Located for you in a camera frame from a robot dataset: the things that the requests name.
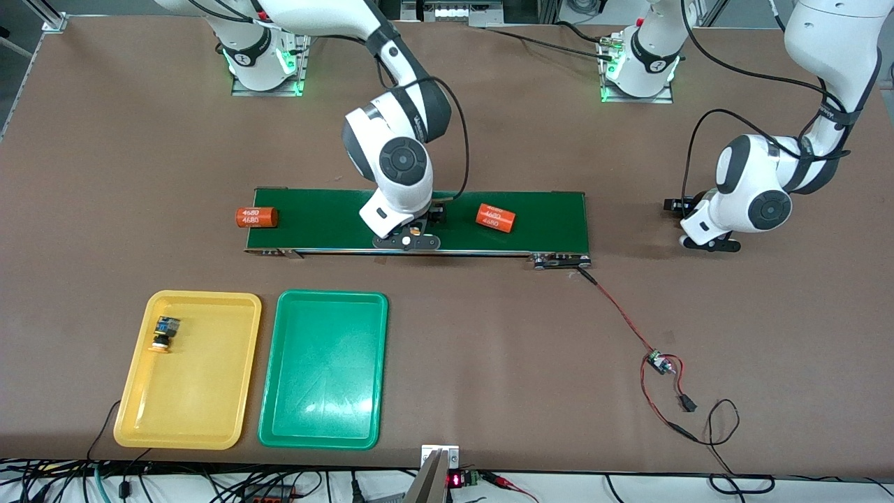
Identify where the aluminium camera mount post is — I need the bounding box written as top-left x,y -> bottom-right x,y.
404,444 -> 462,503

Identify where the black cable bundle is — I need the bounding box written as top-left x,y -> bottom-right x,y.
0,458 -> 420,503

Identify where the yellow plastic tray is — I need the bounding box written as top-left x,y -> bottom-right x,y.
113,289 -> 263,450

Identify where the silver device with white lights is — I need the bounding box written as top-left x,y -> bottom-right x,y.
401,0 -> 508,29

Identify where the left arm aluminium base plate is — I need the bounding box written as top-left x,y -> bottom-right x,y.
599,31 -> 675,105

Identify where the black looped floor cable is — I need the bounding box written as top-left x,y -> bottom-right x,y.
604,472 -> 894,498

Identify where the thin black table cable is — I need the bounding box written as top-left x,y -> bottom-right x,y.
85,400 -> 153,465

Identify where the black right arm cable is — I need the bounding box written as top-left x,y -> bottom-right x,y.
377,42 -> 470,203

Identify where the aluminium frame corner profile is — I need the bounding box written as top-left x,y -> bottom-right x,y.
24,0 -> 68,34

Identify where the green conveyor belt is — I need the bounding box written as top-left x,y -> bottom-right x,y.
244,187 -> 593,272

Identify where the green plastic tray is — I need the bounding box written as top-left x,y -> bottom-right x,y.
258,289 -> 389,450

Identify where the black base power cable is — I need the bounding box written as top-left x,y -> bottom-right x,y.
482,20 -> 622,64

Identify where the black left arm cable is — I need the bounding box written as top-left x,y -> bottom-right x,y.
679,0 -> 853,207

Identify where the red clip lead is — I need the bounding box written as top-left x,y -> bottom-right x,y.
481,471 -> 540,503

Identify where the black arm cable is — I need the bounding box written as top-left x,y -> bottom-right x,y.
377,42 -> 470,203
679,0 -> 853,207

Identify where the right arm aluminium base plate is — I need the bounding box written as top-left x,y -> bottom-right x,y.
230,20 -> 313,97

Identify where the red power strip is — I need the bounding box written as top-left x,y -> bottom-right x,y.
241,486 -> 298,503

